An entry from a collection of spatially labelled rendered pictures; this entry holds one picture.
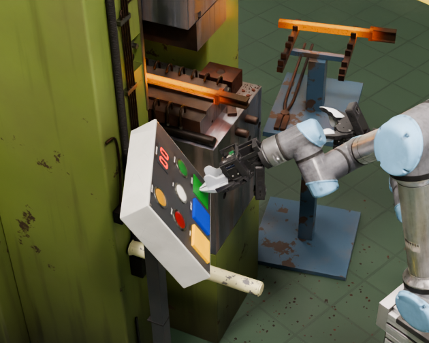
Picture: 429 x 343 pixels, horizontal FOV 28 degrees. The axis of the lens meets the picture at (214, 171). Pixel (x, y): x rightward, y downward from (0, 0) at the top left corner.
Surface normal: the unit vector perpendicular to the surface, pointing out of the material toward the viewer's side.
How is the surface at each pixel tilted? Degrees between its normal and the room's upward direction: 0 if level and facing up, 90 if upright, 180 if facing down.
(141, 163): 30
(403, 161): 83
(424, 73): 0
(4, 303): 90
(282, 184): 0
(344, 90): 0
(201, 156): 90
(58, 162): 90
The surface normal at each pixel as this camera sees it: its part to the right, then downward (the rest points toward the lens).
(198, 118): -0.02, -0.77
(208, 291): -0.43, 0.58
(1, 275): 0.90, 0.25
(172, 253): 0.00, 0.64
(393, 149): -0.81, 0.28
